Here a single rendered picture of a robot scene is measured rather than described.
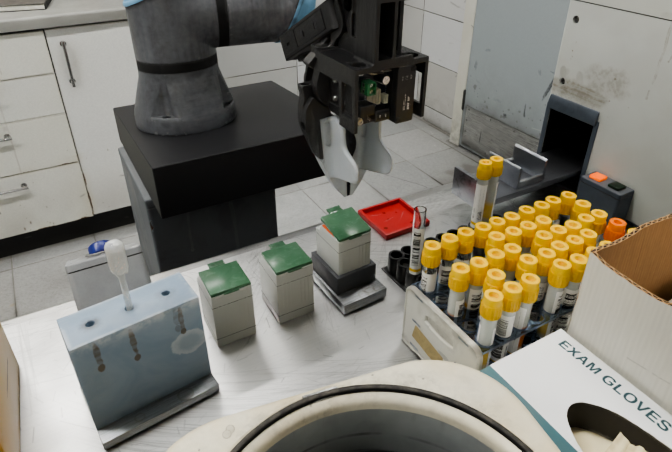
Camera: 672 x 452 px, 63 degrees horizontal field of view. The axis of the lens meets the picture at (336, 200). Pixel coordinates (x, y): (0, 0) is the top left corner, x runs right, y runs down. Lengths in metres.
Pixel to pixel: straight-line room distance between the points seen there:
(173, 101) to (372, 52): 0.44
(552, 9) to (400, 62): 2.06
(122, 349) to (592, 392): 0.35
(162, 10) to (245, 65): 2.17
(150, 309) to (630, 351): 0.37
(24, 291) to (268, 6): 1.65
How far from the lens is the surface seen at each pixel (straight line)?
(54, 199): 2.29
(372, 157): 0.51
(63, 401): 0.56
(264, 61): 2.99
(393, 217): 0.73
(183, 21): 0.80
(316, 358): 0.54
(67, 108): 2.16
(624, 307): 0.46
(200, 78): 0.82
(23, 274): 2.32
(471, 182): 0.72
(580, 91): 0.80
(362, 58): 0.43
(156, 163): 0.73
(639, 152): 0.77
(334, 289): 0.58
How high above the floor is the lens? 1.27
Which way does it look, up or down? 31 degrees down
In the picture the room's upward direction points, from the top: straight up
